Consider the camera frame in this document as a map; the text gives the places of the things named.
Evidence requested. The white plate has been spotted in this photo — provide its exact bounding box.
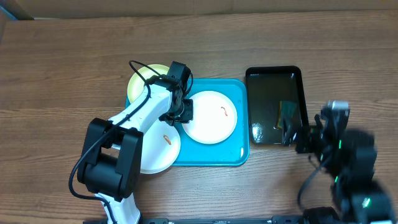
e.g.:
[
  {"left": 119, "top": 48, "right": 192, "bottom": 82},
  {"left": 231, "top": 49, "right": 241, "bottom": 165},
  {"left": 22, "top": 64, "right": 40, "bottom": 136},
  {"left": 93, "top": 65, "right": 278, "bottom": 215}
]
[
  {"left": 141, "top": 120, "right": 181, "bottom": 174},
  {"left": 182, "top": 91, "right": 238, "bottom": 144}
]

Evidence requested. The yellow-green plate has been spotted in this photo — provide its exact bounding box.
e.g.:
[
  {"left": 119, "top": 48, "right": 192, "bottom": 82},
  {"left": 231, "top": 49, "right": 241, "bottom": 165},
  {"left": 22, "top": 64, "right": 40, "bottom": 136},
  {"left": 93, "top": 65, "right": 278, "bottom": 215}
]
[{"left": 127, "top": 64, "right": 169, "bottom": 103}]

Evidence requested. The green yellow sponge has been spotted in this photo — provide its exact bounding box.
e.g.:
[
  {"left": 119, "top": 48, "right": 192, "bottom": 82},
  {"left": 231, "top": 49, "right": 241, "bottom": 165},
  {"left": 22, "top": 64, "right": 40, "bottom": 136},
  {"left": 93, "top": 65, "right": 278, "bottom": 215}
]
[{"left": 275, "top": 101, "right": 297, "bottom": 129}]

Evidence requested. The teal plastic tray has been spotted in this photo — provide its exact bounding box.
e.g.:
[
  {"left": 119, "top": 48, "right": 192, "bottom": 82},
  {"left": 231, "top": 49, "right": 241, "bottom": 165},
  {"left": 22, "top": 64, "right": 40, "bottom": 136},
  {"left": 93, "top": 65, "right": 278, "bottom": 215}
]
[{"left": 122, "top": 78, "right": 250, "bottom": 167}]

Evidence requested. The black water basin tray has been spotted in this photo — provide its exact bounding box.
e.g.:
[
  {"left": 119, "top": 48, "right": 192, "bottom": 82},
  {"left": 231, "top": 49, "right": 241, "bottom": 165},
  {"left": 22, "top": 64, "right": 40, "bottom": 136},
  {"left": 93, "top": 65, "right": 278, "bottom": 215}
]
[{"left": 246, "top": 65, "right": 308, "bottom": 145}]

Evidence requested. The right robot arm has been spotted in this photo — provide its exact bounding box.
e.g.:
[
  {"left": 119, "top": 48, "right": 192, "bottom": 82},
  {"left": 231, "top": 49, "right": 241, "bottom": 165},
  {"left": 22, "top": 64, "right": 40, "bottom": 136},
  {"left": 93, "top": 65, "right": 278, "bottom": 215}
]
[{"left": 281, "top": 101, "right": 397, "bottom": 223}]

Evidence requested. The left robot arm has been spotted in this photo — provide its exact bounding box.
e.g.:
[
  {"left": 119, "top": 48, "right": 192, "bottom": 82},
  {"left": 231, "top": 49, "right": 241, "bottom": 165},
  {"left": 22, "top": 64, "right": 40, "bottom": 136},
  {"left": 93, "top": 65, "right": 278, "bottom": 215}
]
[{"left": 68, "top": 62, "right": 193, "bottom": 223}]

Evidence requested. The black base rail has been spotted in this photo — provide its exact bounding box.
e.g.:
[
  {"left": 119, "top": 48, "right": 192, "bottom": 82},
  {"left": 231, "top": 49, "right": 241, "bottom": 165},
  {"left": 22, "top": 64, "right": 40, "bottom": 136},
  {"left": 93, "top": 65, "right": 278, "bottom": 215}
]
[{"left": 83, "top": 214, "right": 307, "bottom": 224}]

